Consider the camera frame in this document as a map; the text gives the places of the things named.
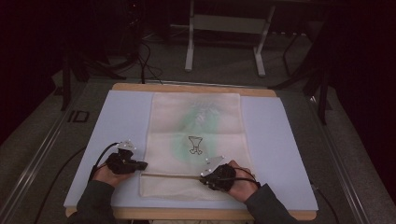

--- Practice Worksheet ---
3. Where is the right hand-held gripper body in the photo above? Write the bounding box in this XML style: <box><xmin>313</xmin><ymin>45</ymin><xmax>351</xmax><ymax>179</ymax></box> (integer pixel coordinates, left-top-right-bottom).
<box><xmin>201</xmin><ymin>155</ymin><xmax>237</xmax><ymax>192</ymax></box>

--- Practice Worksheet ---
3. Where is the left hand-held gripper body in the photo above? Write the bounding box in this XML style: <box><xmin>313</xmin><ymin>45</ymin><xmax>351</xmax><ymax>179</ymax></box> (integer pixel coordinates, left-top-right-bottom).
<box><xmin>105</xmin><ymin>140</ymin><xmax>140</xmax><ymax>175</ymax></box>

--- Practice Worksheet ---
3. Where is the person's left hand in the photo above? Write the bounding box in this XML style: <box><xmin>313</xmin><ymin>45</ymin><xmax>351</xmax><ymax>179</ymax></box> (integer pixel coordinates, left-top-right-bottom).
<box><xmin>92</xmin><ymin>163</ymin><xmax>135</xmax><ymax>189</ymax></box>

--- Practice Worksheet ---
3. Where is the person's right hand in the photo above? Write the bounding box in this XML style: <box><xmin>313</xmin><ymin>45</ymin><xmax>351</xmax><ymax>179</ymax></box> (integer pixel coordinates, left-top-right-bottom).
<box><xmin>226</xmin><ymin>160</ymin><xmax>262</xmax><ymax>203</ymax></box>

